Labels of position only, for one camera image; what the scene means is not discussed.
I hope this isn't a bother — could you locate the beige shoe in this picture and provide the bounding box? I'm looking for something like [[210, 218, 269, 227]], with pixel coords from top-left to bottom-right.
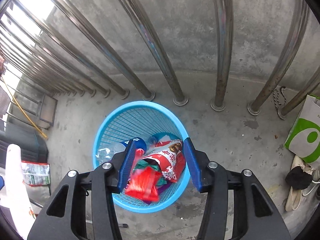
[[285, 155, 313, 212]]

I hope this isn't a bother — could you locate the dark plastic cabinet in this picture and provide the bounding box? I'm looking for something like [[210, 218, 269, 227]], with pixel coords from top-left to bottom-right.
[[0, 120, 48, 168]]

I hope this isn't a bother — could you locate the black white rope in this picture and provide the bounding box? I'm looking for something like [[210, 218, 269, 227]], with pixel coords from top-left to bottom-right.
[[273, 86, 287, 111]]

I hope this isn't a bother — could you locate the green white printed sack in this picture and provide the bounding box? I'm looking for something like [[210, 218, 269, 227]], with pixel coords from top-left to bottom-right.
[[21, 161, 51, 186]]

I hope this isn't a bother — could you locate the red white snack bag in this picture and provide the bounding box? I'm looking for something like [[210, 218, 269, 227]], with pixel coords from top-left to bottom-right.
[[142, 135, 185, 183]]

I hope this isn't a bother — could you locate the white green paper bag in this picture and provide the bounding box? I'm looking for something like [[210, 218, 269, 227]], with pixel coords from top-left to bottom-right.
[[284, 95, 320, 168]]

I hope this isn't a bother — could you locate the yellow broom stick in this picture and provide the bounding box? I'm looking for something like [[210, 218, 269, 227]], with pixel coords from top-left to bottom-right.
[[1, 77, 48, 140]]

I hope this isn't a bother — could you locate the steel balcony railing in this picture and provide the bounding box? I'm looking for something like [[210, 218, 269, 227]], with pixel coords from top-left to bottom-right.
[[0, 0, 320, 120]]

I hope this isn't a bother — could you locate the clear plastic bottle blue label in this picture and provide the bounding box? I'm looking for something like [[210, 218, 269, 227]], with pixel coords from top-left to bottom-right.
[[95, 137, 147, 165]]

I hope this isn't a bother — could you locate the blue plastic trash basket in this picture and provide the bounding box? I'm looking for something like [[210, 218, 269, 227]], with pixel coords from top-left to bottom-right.
[[92, 101, 190, 213]]

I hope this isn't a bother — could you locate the small red wrapper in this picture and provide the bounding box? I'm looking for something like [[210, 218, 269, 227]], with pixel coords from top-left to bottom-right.
[[124, 166, 162, 202]]

